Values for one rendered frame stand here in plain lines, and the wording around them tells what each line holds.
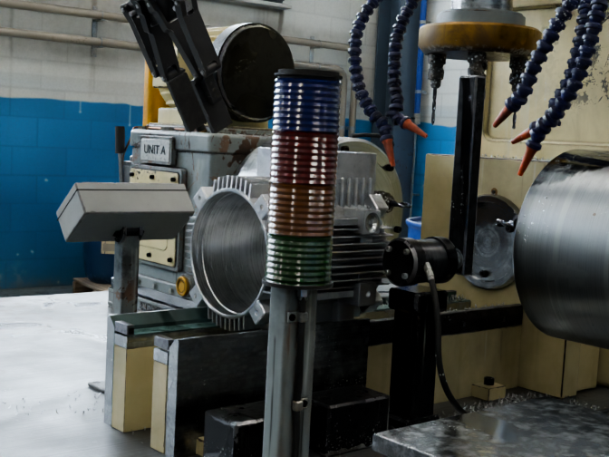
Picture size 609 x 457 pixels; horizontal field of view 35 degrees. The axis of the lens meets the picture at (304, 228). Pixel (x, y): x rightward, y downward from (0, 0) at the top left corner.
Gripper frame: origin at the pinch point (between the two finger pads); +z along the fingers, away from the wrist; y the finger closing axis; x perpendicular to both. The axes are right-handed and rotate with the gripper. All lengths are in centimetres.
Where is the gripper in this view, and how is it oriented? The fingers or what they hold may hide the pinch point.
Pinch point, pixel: (199, 104)
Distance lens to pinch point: 122.1
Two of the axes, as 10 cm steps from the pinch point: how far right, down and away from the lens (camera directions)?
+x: -6.9, 5.2, -5.1
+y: -6.4, -1.1, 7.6
